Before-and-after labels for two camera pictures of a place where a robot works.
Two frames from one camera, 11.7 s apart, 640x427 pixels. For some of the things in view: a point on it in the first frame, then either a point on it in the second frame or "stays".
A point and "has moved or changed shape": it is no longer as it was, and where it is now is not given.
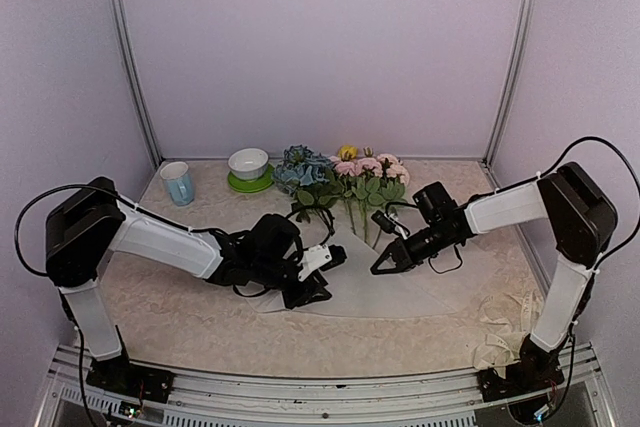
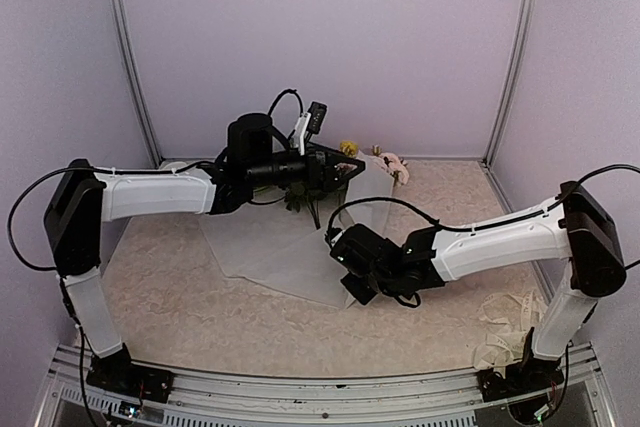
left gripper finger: (314, 295) → (340, 167)
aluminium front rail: (210, 400) stays
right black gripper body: (428, 247) → (362, 295)
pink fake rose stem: (393, 175) has moved or changed shape
